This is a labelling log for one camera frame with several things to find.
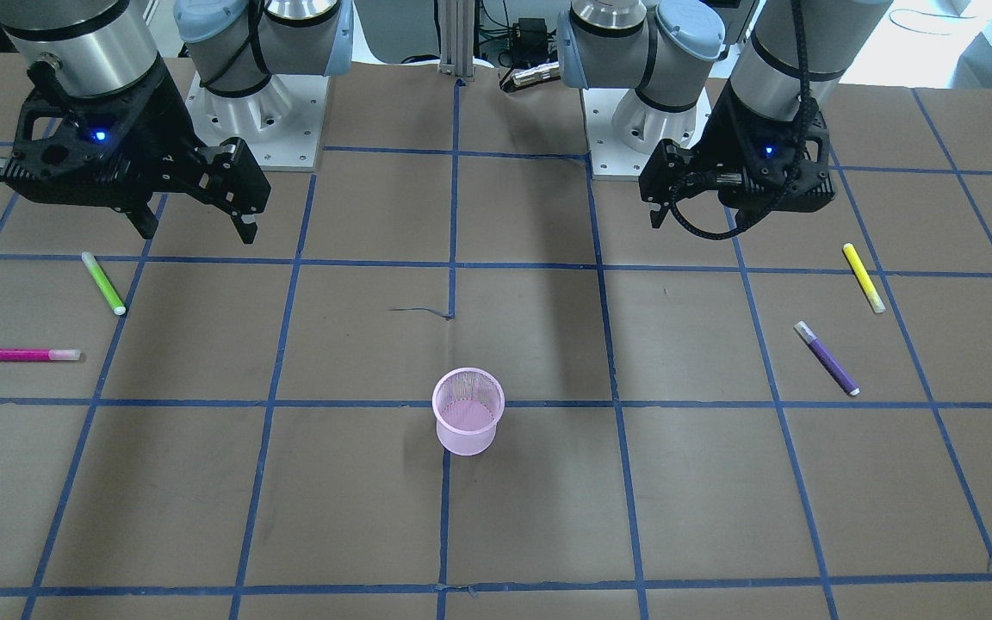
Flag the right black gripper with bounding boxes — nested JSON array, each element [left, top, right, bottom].
[[0, 62, 271, 245]]

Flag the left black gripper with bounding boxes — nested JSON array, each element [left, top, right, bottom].
[[639, 84, 837, 229]]

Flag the purple marker pen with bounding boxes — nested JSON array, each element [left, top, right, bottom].
[[794, 320, 861, 397]]

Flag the pink marker pen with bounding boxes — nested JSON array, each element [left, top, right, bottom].
[[0, 348, 82, 363]]

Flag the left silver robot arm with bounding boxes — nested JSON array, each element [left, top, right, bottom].
[[555, 1, 890, 240]]

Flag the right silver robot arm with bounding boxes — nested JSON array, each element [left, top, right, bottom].
[[0, 1, 355, 244]]

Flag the pink mesh cup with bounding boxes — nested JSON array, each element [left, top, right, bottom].
[[431, 368, 506, 456]]

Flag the green marker pen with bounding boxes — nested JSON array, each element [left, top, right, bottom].
[[80, 251, 127, 315]]

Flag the silver cylinder connector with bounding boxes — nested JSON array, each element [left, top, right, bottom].
[[499, 60, 561, 93]]

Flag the yellow marker pen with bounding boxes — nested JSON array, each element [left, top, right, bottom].
[[841, 243, 886, 314]]

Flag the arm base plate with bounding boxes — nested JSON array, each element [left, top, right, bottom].
[[581, 88, 711, 181], [185, 73, 332, 172]]

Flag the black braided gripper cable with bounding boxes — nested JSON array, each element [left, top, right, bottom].
[[668, 0, 824, 240]]

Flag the aluminium frame post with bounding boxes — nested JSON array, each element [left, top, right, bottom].
[[436, 0, 476, 83]]

